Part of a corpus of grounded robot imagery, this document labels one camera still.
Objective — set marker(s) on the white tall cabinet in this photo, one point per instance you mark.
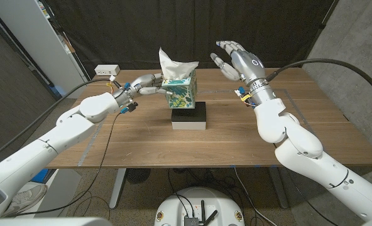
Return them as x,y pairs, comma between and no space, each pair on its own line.
29,34

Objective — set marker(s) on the blue box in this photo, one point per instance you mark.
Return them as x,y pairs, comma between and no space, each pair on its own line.
40,176

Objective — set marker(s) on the white tissue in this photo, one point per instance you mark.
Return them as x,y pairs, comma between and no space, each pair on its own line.
173,69

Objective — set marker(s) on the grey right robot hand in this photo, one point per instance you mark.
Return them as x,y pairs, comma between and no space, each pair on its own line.
249,67

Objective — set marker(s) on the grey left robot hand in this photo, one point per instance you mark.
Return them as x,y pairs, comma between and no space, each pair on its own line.
143,84

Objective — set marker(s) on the white table leg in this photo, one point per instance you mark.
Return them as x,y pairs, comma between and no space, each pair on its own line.
117,188

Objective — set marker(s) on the small black electronics box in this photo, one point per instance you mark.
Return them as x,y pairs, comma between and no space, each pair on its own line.
191,221

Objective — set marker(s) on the white robot torso cover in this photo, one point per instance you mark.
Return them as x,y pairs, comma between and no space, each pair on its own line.
47,222

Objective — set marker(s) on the white power strip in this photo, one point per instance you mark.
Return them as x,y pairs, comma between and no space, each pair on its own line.
107,69

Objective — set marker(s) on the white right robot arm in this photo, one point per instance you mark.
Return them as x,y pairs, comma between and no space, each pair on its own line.
302,147

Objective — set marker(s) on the black round fan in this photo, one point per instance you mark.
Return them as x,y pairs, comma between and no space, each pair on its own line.
138,175

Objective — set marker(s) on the black backdrop curtain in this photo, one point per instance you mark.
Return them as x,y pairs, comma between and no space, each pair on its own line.
173,28

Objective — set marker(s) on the grey sneaker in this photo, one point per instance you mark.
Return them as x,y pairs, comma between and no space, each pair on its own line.
29,196

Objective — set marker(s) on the dark grey table leg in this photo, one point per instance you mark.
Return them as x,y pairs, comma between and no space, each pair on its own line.
278,188

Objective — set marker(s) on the black antenna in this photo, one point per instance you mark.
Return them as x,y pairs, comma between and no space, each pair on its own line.
202,210
211,216

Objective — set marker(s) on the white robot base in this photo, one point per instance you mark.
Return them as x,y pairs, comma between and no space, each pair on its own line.
173,207

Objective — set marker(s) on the black and white block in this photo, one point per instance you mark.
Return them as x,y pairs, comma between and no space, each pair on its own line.
189,117

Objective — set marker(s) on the teal floral tissue box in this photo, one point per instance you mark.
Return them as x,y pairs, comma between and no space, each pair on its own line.
179,95

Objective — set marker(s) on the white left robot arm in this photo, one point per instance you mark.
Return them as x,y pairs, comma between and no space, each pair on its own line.
68,127

